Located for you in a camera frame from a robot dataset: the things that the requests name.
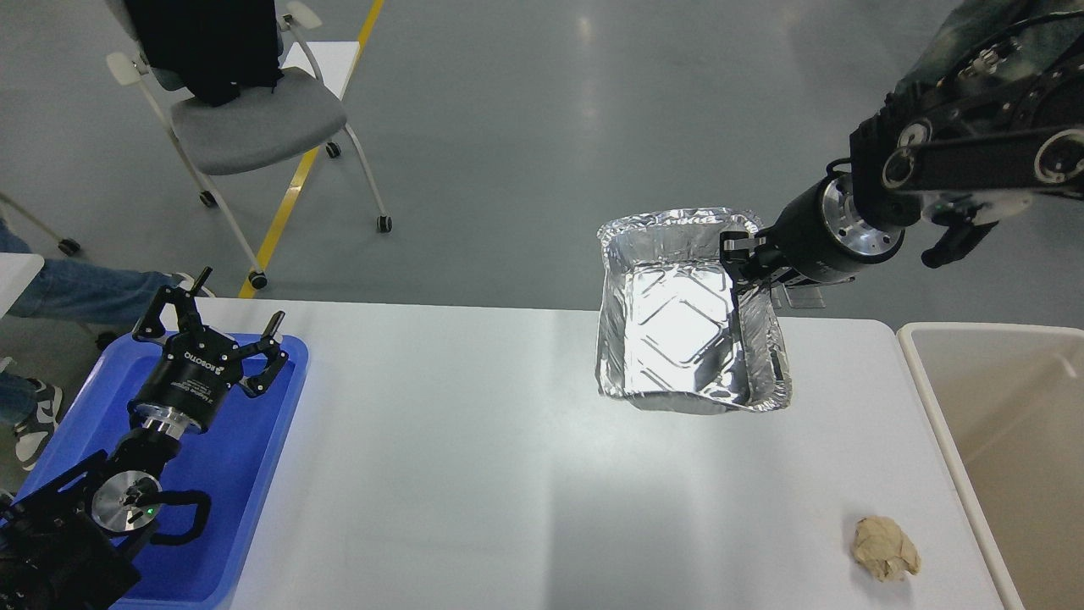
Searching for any blue plastic tray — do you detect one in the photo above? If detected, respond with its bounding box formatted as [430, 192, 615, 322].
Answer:
[17, 335, 309, 609]

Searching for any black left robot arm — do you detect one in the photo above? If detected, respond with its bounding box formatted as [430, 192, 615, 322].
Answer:
[3, 268, 291, 609]

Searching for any beige waste bin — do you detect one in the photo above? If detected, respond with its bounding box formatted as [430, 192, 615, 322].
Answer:
[896, 323, 1083, 609]

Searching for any grey office chair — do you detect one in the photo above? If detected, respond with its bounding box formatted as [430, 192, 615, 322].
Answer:
[106, 1, 393, 290]

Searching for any aluminium foil tray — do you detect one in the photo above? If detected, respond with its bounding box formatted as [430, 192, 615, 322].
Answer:
[594, 208, 793, 414]

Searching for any right floor socket plate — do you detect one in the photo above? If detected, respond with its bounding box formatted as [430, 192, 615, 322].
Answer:
[782, 283, 827, 309]

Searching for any black jacket on grey chair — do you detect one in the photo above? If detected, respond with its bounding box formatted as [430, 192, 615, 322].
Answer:
[122, 1, 283, 107]

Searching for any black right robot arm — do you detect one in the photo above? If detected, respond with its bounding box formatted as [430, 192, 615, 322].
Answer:
[719, 1, 1081, 293]

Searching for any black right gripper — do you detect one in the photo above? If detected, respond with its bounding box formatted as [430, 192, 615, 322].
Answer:
[719, 174, 905, 293]

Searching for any crumpled brown paper ball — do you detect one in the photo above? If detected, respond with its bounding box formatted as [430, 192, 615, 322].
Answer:
[850, 516, 922, 583]

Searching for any white side table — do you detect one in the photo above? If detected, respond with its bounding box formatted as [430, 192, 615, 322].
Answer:
[1, 254, 44, 317]

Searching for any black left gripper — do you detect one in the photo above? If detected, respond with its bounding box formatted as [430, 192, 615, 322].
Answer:
[128, 267, 288, 434]

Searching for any left edge grey chair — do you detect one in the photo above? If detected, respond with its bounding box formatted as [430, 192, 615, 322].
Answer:
[1, 191, 83, 258]

